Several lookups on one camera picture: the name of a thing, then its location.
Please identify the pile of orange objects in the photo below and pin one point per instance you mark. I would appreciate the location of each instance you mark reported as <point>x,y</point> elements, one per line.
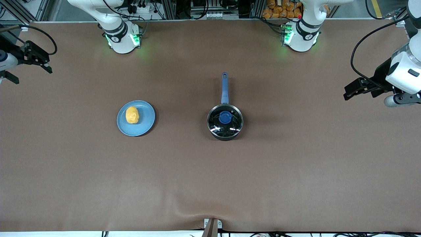
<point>279,11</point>

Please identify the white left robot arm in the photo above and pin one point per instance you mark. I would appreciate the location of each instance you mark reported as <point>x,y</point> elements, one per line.
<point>304,36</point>

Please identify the brown table cover mat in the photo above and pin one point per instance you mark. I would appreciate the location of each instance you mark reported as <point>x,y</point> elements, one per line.
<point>197,181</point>

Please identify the white power strip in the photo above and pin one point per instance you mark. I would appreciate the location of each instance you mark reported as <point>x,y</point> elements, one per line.
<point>141,8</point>

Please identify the yellow potato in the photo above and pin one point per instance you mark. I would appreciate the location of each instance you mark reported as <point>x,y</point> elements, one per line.
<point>132,115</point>

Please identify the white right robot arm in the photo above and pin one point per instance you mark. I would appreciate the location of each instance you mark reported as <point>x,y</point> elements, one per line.
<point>121,39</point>

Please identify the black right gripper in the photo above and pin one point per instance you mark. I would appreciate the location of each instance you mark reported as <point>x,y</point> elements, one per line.
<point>23,55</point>

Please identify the glass lid blue knob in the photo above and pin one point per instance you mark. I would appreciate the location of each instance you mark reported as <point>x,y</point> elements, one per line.
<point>225,117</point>

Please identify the blue round plate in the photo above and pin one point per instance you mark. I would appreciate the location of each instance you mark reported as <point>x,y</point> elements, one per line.
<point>146,121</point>

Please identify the metal table edge bracket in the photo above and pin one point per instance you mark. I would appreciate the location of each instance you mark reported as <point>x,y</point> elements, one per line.
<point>212,228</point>

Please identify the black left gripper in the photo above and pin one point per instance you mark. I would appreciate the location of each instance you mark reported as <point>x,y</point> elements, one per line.
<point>380,74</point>

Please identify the white terminal connector block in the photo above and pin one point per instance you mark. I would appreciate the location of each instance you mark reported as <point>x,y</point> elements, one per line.
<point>215,15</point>

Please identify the aluminium frame post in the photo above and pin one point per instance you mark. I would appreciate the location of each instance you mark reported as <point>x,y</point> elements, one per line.
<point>257,9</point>
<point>169,10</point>

